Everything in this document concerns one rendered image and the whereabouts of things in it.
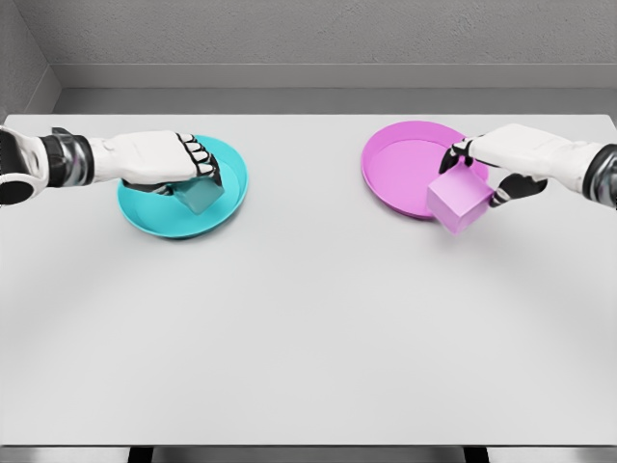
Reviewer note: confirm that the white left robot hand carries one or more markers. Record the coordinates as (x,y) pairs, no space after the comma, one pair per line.
(154,159)

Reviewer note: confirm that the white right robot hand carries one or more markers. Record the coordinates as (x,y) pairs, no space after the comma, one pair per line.
(511,147)

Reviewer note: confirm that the cyan block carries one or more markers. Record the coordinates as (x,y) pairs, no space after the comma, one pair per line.
(200,194)

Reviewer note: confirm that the pink block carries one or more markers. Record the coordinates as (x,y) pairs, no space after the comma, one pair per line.
(458,200)

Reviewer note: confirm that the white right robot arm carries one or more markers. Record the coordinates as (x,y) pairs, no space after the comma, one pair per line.
(590,169)

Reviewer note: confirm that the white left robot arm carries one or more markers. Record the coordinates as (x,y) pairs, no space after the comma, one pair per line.
(53,161)

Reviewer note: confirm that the cyan plate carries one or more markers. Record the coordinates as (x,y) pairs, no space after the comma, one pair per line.
(231,193)

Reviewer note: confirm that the pink plate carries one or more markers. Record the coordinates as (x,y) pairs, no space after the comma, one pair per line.
(400,169)

